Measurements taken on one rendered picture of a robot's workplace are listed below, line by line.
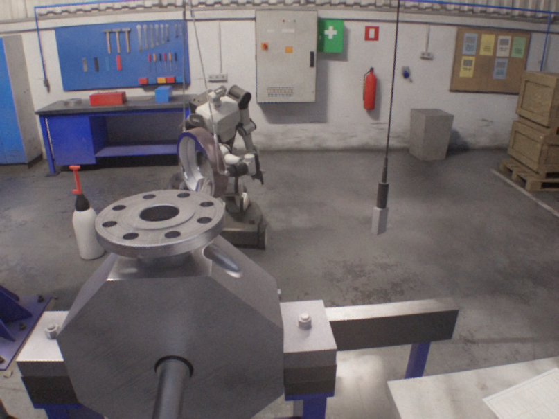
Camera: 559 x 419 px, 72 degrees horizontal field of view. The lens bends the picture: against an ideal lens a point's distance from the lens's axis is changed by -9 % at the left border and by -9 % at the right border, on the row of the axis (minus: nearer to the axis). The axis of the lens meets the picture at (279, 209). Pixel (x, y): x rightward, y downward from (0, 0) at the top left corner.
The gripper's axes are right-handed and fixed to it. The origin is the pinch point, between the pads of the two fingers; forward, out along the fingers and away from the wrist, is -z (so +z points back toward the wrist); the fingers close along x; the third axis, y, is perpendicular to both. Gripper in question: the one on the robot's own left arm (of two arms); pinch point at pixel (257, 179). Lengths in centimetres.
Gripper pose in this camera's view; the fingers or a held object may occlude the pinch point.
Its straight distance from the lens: 344.0
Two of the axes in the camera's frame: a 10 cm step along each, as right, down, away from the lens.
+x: 6.9, 3.8, -6.2
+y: 7.0, -5.5, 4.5
